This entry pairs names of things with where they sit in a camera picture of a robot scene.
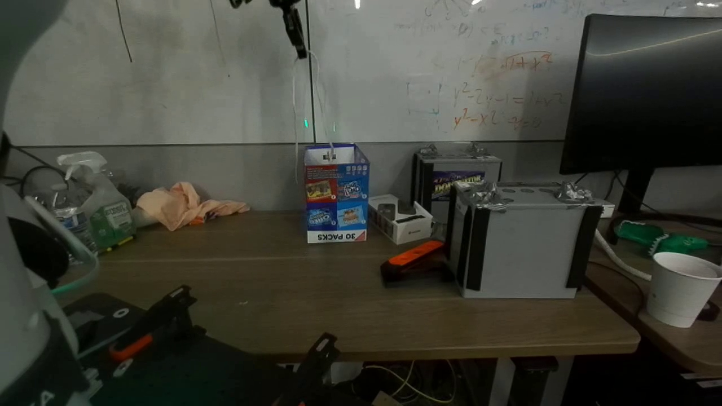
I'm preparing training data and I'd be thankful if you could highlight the clear spray bottle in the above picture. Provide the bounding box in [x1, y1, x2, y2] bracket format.
[57, 151, 136, 252]

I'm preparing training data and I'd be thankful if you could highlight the green object behind cup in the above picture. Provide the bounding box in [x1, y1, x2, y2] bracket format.
[614, 219, 708, 254]

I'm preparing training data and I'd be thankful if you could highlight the large silver metal case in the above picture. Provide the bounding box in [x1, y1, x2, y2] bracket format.
[447, 182, 603, 298]

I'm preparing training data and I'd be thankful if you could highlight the blue cardboard snack box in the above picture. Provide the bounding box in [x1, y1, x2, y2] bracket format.
[305, 145, 369, 244]

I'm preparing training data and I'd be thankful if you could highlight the black clamp with orange handle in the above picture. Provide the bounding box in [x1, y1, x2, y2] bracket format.
[83, 284, 193, 363]

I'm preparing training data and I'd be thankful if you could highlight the black computer monitor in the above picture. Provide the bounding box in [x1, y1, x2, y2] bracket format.
[560, 14, 722, 216]

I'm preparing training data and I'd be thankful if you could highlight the white paper cup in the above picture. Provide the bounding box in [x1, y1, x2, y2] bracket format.
[646, 252, 722, 326]

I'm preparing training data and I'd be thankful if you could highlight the orange and black tool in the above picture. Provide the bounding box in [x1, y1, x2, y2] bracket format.
[379, 238, 444, 282]

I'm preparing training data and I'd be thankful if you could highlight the small white open box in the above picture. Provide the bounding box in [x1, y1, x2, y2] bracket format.
[368, 194, 434, 246]

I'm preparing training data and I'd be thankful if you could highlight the small silver metal case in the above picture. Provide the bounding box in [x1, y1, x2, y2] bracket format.
[410, 141, 504, 226]

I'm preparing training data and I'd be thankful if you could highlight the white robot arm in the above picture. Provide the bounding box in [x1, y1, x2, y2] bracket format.
[0, 0, 97, 406]

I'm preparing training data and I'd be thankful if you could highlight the peach crumpled cloth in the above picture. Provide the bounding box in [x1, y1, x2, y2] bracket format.
[137, 181, 250, 233]

